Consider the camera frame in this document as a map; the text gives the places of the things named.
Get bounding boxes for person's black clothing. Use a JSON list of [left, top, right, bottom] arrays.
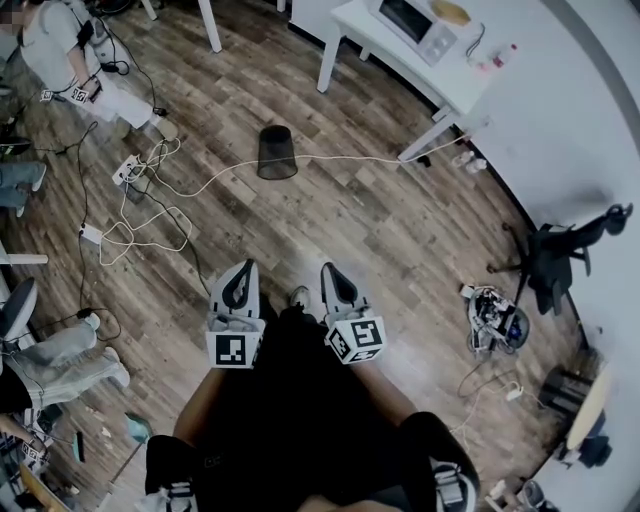
[[144, 294, 482, 512]]

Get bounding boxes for thin white cable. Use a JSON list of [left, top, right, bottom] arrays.
[[98, 204, 194, 267]]

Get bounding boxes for grey stool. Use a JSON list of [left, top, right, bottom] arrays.
[[0, 277, 40, 346]]

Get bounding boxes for tangled electronics pile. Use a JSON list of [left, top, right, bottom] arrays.
[[459, 283, 532, 357]]

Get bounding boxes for round wooden table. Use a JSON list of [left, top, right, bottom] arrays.
[[568, 367, 615, 454]]

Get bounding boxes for black crate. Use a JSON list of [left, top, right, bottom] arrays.
[[538, 363, 601, 417]]

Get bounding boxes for black mesh waste basket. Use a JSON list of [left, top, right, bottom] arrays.
[[256, 124, 300, 182]]

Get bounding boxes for black cable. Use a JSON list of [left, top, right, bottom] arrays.
[[29, 121, 124, 342], [97, 14, 169, 117]]

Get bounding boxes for cream extension cable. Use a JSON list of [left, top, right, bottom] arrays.
[[119, 132, 474, 199]]

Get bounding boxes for person's left forearm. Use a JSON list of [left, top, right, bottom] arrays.
[[172, 367, 226, 441]]

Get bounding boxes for teal dustpan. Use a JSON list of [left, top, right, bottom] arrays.
[[107, 411, 155, 486]]

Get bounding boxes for black belt box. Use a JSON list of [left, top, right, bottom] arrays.
[[76, 19, 97, 51]]

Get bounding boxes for yellow oval object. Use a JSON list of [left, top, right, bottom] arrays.
[[431, 0, 472, 26]]

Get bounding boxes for white microwave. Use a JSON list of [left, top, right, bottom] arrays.
[[368, 0, 460, 67]]

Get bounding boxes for dark thin cable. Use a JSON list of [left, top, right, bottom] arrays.
[[466, 22, 487, 64]]

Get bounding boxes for clear bottle red cap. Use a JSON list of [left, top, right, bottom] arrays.
[[491, 43, 520, 69]]

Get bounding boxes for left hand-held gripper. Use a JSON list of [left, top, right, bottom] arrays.
[[204, 259, 267, 372]]

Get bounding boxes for black office chair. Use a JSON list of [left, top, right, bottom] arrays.
[[487, 202, 635, 317]]

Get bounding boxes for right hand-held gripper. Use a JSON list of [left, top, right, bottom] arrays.
[[319, 261, 389, 367]]

